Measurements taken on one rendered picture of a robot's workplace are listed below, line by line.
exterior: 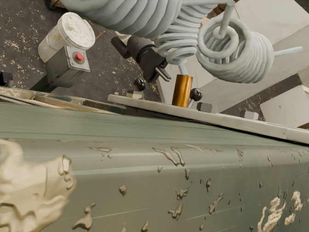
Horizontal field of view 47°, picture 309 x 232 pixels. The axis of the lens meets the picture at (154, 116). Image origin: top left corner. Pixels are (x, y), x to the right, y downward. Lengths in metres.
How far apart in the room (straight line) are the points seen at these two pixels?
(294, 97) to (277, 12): 2.78
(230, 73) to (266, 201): 0.25
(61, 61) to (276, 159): 1.54
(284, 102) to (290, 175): 5.71
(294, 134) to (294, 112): 5.57
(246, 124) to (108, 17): 0.12
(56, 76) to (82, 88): 1.32
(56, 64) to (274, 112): 4.63
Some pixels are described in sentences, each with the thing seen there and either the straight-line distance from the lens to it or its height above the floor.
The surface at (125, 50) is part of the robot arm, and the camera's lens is 1.29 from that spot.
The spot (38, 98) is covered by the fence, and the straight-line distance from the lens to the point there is 1.44.
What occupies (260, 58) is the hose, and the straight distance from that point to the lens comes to 0.43.
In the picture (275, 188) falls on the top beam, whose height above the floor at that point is 1.92.
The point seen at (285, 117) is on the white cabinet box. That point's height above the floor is 0.31.
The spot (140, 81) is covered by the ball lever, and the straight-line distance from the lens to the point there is 0.98.
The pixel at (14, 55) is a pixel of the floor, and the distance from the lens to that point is 2.78.
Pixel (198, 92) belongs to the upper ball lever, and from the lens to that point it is 0.98.
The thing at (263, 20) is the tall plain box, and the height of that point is 1.27.
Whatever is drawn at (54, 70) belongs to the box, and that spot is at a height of 0.83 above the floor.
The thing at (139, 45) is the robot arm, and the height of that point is 1.36.
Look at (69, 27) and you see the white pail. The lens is 2.69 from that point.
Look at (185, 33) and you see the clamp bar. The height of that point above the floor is 1.85.
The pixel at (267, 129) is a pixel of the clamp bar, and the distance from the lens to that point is 0.25.
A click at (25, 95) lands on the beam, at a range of 1.44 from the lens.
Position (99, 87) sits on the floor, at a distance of 3.13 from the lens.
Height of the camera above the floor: 1.98
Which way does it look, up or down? 34 degrees down
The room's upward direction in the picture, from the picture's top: 60 degrees clockwise
